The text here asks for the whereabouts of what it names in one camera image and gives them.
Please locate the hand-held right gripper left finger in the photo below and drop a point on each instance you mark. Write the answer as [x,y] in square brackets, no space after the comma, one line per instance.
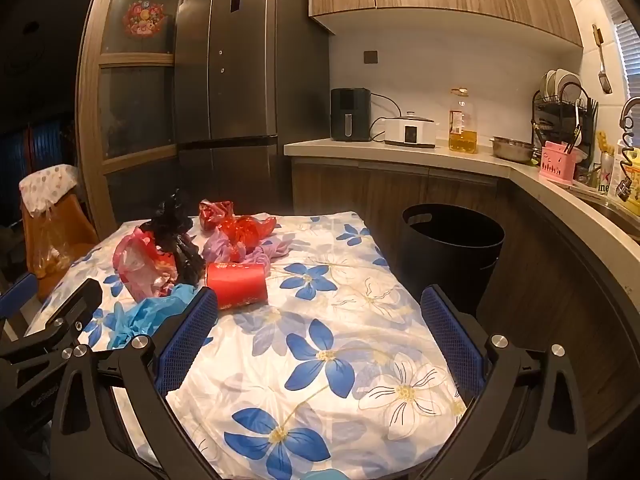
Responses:
[187,340]

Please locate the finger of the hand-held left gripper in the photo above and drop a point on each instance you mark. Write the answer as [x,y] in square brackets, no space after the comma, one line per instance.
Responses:
[80,300]
[17,294]

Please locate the clear plastic bag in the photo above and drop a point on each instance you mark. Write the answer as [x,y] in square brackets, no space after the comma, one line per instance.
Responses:
[50,245]

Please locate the white electric cooker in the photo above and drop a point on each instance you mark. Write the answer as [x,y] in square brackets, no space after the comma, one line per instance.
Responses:
[410,132]

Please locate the blue disposable glove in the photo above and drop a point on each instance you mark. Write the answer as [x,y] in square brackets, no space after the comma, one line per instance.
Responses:
[145,315]

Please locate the orange chair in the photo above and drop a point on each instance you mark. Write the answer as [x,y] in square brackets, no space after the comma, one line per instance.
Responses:
[82,225]

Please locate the black air fryer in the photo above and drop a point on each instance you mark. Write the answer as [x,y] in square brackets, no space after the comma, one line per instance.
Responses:
[350,115]

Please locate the steel bowl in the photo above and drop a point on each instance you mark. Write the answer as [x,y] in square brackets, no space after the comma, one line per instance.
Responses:
[512,150]

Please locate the silver beer can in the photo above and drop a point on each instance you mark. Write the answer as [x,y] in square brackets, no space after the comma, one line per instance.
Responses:
[606,175]

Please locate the steel faucet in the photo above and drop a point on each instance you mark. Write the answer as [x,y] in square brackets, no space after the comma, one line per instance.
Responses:
[631,106]

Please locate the pink utensil basket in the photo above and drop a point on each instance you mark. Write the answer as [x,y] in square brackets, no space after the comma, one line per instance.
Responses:
[557,165]

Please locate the black plastic bag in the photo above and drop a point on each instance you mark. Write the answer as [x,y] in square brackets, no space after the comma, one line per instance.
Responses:
[172,230]

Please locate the red patterned plastic bag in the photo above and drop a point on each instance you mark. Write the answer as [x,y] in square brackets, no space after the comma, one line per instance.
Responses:
[245,230]

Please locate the bundle of dark chopsticks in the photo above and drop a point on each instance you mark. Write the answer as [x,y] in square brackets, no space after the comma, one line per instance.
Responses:
[570,144]

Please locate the red paper cup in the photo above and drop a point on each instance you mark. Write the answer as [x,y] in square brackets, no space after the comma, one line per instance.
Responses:
[237,285]

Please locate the blue ribbed panel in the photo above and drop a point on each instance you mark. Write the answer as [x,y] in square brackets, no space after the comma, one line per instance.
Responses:
[45,142]

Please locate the hanging metal spatula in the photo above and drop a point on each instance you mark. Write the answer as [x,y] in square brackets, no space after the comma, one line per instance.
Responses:
[604,82]

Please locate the cooking oil bottle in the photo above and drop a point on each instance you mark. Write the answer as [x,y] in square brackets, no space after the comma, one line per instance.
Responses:
[462,130]

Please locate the pink translucent plastic bag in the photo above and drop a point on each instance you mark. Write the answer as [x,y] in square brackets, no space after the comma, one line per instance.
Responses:
[140,270]

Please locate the wooden framed glass door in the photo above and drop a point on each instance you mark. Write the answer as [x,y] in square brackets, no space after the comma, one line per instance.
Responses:
[90,110]

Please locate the grey refrigerator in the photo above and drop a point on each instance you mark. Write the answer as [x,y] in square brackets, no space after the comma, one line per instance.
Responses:
[250,85]

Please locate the steel sink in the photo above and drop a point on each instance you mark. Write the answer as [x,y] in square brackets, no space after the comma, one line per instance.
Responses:
[615,215]

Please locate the purple plastic bag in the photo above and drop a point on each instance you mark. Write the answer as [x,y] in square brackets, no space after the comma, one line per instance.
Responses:
[270,250]

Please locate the white plate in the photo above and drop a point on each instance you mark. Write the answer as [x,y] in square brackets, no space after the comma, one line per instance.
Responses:
[569,82]
[550,82]

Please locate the person's right hand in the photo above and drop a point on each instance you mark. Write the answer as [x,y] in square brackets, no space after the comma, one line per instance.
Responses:
[322,475]

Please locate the yellow detergent bottle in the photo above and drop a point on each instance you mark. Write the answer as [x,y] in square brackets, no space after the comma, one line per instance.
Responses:
[634,175]

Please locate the window blind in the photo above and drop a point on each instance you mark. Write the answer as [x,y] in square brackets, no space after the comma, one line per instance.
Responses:
[630,55]

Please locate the yellow scrub sponge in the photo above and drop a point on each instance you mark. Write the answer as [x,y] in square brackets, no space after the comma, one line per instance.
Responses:
[605,141]

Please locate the black dish rack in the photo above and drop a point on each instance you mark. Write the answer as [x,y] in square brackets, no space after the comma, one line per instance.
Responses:
[540,115]

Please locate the red floral door decoration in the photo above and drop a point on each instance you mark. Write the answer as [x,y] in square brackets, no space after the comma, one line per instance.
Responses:
[145,19]

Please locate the polka dot cloth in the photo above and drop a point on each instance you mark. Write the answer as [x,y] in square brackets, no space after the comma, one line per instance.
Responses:
[47,185]

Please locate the blue floral blanket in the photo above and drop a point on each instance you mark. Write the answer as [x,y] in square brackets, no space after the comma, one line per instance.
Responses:
[310,360]

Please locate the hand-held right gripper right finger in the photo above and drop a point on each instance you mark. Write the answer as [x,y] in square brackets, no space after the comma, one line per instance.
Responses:
[450,340]

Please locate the dark wall socket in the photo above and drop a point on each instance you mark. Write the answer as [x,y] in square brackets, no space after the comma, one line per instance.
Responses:
[370,57]

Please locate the stone kitchen countertop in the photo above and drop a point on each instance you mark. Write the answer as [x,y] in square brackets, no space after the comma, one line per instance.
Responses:
[350,147]

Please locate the black trash bin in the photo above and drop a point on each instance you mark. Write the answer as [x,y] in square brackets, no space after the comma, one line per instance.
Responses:
[450,260]

